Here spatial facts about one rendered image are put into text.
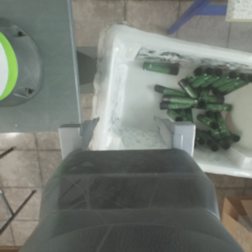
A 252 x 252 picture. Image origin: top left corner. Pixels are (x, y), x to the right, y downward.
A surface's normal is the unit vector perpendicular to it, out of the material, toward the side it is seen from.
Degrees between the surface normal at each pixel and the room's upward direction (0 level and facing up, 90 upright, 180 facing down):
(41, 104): 0
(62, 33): 0
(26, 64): 77
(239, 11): 0
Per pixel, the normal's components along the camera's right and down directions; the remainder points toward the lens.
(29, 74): 0.91, 0.32
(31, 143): 0.00, 0.29
